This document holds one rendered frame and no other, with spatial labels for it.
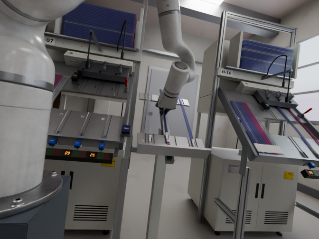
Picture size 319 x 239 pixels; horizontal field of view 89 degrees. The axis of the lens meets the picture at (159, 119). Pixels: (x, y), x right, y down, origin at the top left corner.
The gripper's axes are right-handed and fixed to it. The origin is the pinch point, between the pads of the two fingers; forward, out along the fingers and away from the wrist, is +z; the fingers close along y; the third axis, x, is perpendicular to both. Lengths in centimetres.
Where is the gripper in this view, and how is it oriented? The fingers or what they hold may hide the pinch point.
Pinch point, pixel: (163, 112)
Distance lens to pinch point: 95.3
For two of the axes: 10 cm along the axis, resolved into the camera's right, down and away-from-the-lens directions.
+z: -2.3, 6.2, 7.5
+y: -9.7, -1.2, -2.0
